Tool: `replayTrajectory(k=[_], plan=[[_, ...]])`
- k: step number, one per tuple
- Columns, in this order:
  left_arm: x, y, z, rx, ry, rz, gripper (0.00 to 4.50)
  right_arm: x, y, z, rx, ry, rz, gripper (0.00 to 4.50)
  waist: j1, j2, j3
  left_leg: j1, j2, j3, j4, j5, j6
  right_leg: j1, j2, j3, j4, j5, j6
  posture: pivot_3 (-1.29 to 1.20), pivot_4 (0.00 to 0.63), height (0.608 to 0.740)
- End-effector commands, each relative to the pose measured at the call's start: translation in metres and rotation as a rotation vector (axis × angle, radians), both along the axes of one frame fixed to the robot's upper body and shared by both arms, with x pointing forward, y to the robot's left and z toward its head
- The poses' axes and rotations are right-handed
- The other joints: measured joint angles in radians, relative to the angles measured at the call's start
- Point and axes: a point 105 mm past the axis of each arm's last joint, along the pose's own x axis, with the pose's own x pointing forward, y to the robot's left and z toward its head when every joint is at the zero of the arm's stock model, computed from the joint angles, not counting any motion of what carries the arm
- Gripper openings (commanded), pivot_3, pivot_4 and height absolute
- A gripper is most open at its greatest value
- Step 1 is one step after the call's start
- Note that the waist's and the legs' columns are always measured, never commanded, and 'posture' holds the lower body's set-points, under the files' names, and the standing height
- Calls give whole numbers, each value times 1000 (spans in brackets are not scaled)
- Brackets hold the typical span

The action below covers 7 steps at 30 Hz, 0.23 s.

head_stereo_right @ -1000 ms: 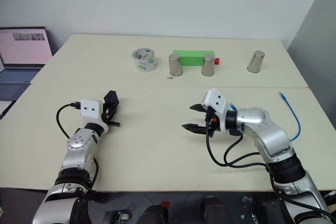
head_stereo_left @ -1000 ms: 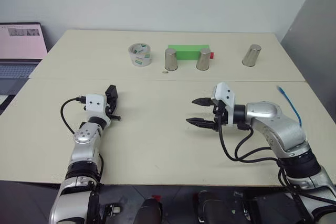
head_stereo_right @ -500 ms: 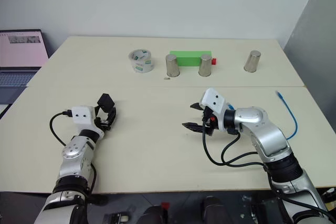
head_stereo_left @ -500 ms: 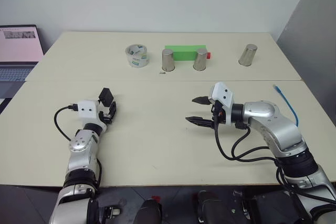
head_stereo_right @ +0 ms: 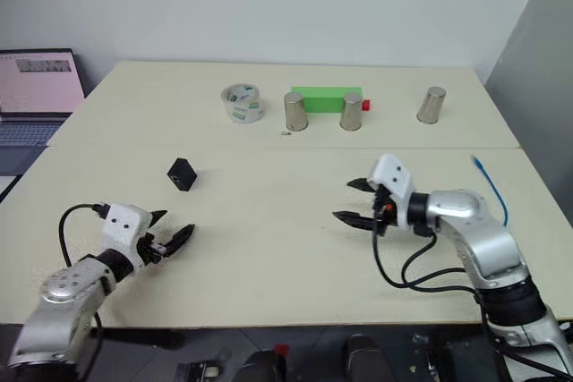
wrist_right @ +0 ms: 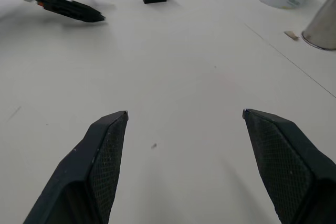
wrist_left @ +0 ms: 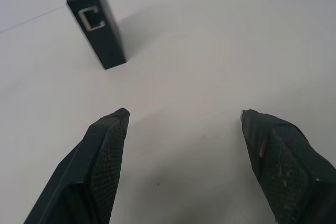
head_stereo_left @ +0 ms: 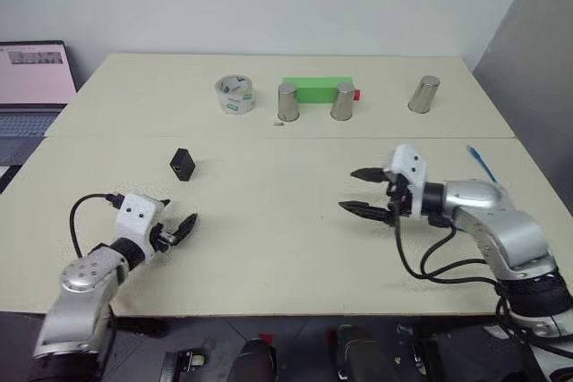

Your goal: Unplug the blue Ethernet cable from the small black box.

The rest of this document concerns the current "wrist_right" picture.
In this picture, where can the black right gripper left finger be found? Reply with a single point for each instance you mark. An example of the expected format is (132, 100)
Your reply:
(78, 176)

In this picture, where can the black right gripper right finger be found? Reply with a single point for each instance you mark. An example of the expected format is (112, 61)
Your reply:
(294, 171)

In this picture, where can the small beige tape scrap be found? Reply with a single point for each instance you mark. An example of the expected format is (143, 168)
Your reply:
(292, 35)

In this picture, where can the silver metal cone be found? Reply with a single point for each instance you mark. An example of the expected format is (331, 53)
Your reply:
(324, 24)

